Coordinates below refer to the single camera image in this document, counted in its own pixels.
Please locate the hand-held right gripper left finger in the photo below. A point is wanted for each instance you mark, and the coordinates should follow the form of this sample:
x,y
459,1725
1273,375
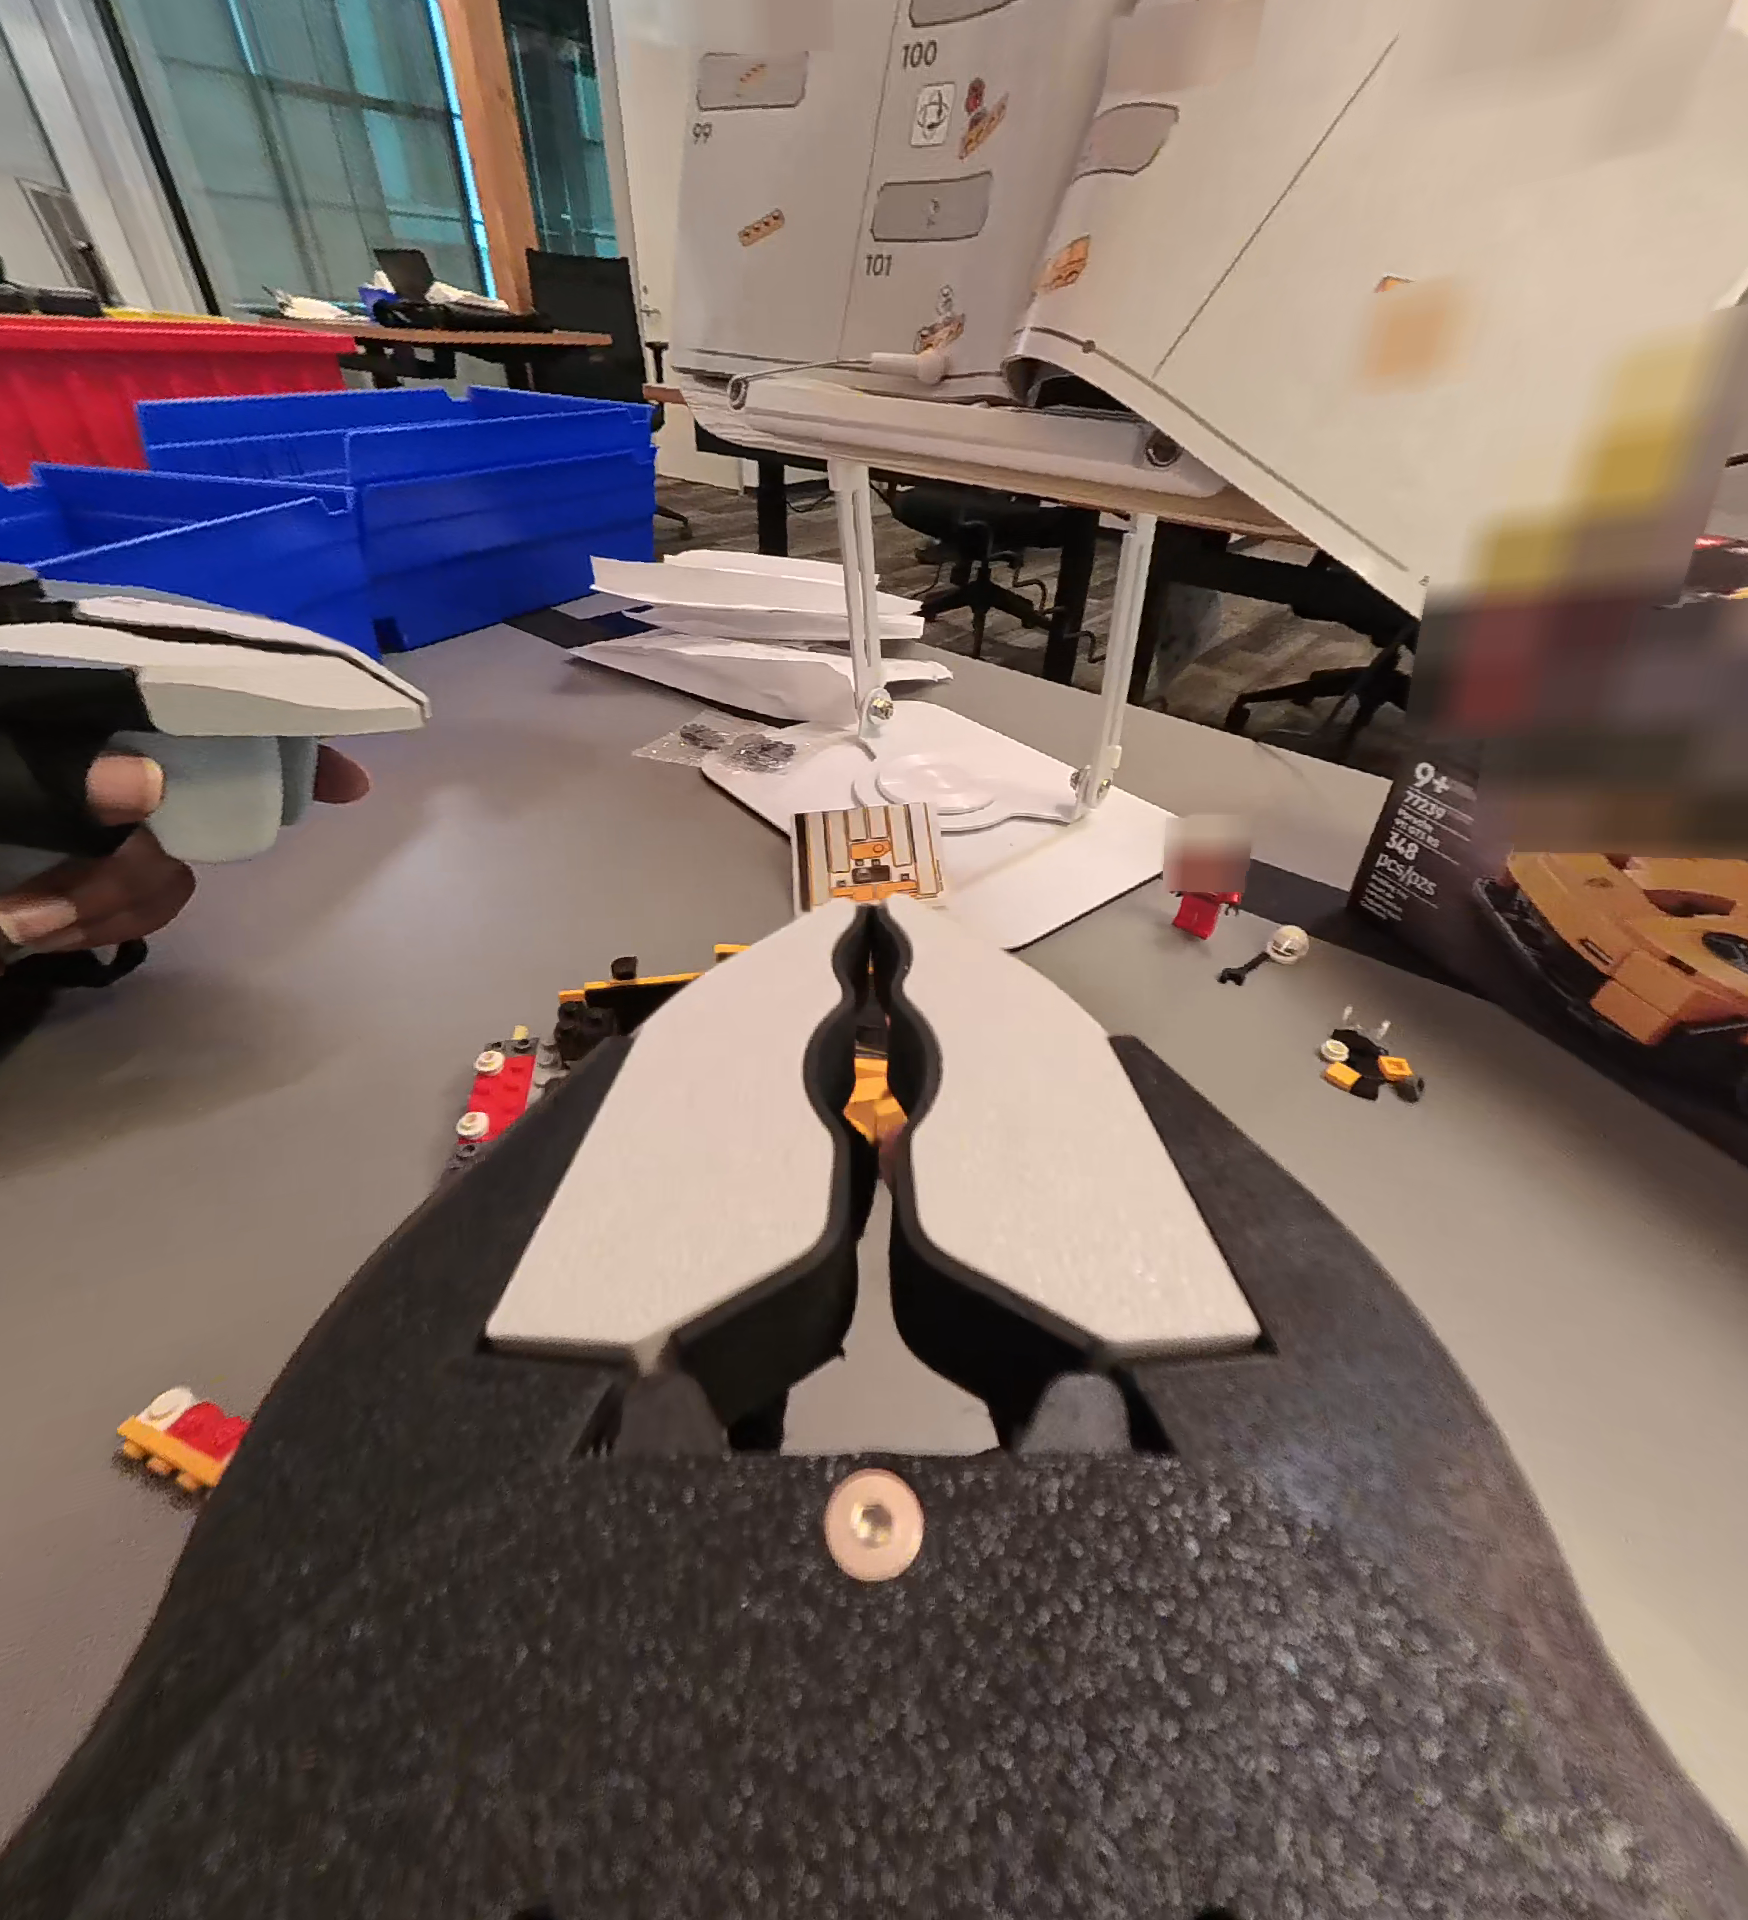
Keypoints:
x,y
665,1200

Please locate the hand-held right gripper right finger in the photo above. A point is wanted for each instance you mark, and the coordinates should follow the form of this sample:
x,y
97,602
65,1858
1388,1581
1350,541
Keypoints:
x,y
1085,1200

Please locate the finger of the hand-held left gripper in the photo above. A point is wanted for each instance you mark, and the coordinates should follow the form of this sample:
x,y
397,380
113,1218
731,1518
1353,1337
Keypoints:
x,y
214,620
275,698

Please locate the orange and red lego assembly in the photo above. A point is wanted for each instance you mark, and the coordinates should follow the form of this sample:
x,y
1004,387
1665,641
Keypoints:
x,y
200,1433

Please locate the yellow lego car model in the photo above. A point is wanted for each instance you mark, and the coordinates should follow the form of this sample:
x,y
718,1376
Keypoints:
x,y
507,1080

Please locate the small black orange lego subassembly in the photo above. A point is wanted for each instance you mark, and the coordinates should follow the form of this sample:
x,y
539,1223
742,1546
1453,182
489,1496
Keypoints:
x,y
1363,1069

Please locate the red lego minifigure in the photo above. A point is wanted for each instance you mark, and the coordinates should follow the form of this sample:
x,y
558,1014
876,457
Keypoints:
x,y
1206,913

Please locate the white lego helmet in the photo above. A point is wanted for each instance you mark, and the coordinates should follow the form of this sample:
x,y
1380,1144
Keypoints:
x,y
1288,946

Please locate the lego sticker sheet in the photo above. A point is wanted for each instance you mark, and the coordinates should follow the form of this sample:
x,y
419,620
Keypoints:
x,y
875,848

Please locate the lego set box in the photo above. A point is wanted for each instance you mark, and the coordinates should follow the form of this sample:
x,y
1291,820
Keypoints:
x,y
1640,959

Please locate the lego instruction booklet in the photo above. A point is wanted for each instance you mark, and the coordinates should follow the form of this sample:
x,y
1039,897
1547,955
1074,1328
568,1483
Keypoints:
x,y
815,181

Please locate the person's left hand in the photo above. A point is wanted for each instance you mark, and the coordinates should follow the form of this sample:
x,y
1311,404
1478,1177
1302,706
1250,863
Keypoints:
x,y
95,902

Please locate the red plastic bin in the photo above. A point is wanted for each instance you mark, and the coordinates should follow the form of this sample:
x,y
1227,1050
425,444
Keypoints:
x,y
95,398

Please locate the wooden office desk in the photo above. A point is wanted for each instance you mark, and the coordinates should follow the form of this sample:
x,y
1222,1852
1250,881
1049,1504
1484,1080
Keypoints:
x,y
485,338

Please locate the clear bag of black parts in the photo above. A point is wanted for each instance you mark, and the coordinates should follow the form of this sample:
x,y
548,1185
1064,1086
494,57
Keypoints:
x,y
724,746

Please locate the black office chair back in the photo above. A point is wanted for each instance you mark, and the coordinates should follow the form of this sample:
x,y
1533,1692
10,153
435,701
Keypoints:
x,y
583,324

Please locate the black office chair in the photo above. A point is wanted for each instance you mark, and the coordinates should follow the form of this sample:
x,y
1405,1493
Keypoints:
x,y
993,541
1325,676
583,324

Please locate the white paper bag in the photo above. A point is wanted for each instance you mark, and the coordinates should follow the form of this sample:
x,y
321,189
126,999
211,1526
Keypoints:
x,y
754,676
754,593

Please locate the wooden pillar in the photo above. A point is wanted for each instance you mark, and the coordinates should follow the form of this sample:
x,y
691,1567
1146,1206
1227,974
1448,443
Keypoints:
x,y
493,149

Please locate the wooden table with black legs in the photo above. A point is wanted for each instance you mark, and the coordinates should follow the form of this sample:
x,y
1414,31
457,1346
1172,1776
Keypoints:
x,y
1236,515

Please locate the white book stand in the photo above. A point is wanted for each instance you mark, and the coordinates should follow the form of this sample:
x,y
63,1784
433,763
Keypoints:
x,y
965,435

